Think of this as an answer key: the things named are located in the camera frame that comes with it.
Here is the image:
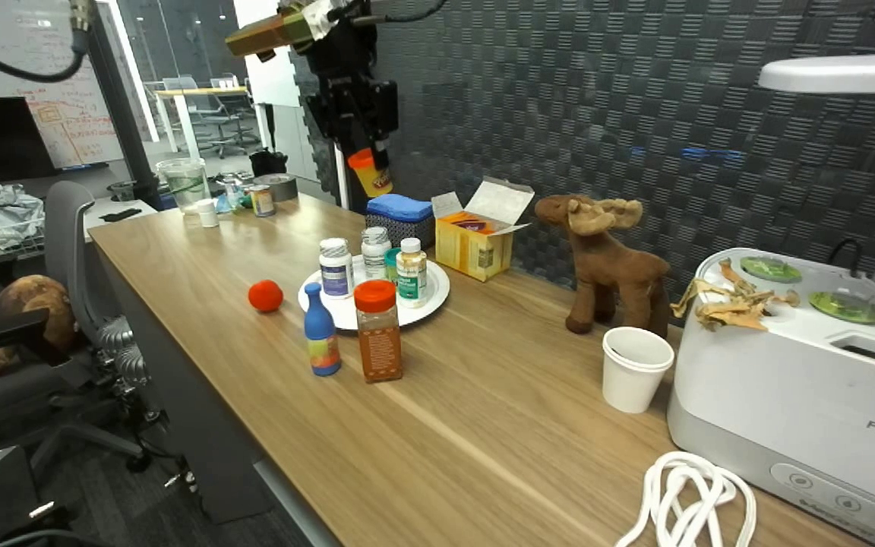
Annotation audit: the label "open yellow cardboard box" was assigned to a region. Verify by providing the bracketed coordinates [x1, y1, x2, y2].
[430, 177, 537, 282]

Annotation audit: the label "grey office chair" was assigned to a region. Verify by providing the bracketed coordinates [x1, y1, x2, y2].
[0, 179, 198, 510]

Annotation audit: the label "orange lid yellow tub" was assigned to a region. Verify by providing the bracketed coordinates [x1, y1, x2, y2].
[345, 146, 396, 199]

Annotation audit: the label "dried brown leaves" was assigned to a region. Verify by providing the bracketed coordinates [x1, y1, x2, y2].
[670, 256, 801, 333]

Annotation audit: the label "white paper plate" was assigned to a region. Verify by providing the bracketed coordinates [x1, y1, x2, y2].
[294, 256, 453, 333]

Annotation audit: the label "clear plastic container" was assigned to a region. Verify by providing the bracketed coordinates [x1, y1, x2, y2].
[158, 154, 211, 210]

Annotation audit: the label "black pillar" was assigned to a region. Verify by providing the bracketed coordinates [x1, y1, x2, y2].
[68, 0, 168, 210]

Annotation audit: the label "brown plush toy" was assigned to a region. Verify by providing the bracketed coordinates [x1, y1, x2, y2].
[0, 269, 82, 383]

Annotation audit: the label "orange lid spice jar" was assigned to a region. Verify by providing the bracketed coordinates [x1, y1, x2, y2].
[353, 277, 407, 385]

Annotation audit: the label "white paper cup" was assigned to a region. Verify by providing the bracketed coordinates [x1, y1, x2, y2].
[597, 324, 678, 415]

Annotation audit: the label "grey woven basket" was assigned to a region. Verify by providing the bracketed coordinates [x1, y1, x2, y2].
[362, 210, 436, 256]

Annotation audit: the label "white desk lamp head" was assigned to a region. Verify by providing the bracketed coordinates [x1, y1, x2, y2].
[756, 51, 875, 96]

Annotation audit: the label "small white cup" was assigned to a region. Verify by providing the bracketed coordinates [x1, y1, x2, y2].
[190, 198, 222, 230]

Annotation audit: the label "brown plush moose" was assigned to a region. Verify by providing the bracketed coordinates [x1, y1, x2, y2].
[530, 190, 673, 338]

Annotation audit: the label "small labelled jar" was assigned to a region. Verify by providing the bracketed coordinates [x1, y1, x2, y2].
[248, 182, 278, 219]

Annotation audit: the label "white pill bottle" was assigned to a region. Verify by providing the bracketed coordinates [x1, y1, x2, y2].
[358, 226, 396, 282]

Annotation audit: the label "white rope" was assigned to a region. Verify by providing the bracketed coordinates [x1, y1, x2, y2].
[614, 448, 761, 547]

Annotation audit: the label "blue sponge cloth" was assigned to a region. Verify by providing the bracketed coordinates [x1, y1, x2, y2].
[363, 190, 434, 226]

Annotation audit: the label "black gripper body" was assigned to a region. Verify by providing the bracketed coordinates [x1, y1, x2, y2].
[302, 18, 400, 149]

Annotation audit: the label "black appliance cable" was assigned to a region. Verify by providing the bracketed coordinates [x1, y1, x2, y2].
[827, 233, 866, 277]

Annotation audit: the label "white bottle blue label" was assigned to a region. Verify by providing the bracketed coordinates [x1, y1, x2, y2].
[317, 233, 355, 301]

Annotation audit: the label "small black device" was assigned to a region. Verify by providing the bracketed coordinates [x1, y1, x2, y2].
[248, 149, 291, 179]

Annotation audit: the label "orange red ball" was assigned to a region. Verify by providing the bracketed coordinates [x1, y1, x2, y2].
[246, 277, 288, 317]

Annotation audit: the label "blue bottle colourful label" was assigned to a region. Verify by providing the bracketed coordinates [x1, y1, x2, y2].
[300, 282, 342, 379]

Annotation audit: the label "whiteboard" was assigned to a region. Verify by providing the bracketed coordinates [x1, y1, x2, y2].
[0, 0, 126, 177]

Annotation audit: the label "white bottle green label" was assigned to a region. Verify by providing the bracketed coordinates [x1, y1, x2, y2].
[396, 233, 429, 304]

